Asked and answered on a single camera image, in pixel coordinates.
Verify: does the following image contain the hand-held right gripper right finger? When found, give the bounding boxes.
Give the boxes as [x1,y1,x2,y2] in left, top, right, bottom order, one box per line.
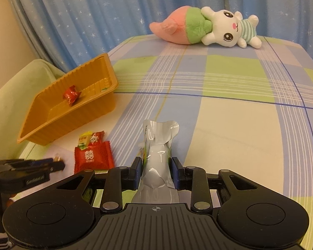
[171,157,261,213]

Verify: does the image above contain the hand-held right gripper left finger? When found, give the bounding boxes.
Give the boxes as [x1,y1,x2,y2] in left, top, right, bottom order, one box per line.
[52,157,143,213]

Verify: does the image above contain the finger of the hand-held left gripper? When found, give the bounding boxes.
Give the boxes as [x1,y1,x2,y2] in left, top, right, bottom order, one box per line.
[9,161,66,173]
[0,158,55,170]

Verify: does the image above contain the silver green pouch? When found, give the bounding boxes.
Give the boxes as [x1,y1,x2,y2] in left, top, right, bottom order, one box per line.
[132,119,182,204]

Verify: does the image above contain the yellow green candy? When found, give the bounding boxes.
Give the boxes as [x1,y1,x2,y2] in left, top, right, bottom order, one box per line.
[77,131,94,150]

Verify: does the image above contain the red packet white symbol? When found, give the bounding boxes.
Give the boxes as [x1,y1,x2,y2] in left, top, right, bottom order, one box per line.
[73,141,115,174]

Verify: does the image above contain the orange plastic tray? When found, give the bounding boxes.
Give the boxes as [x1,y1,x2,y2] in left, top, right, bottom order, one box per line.
[17,53,119,146]

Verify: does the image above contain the red white label candy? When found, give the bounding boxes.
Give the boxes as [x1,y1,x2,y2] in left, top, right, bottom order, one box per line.
[90,131,105,145]

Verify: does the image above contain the red shiny candy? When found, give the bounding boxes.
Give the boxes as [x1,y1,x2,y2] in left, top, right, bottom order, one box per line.
[62,85,81,106]

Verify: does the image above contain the light green chair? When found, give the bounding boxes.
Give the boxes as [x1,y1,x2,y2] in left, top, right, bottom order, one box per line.
[0,59,66,162]

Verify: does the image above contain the rabbit carrot plush toy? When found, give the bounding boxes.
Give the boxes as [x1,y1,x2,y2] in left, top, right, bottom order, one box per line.
[149,6,262,49]

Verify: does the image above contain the blue star curtain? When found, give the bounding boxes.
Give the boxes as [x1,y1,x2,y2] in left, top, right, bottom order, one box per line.
[5,0,313,73]

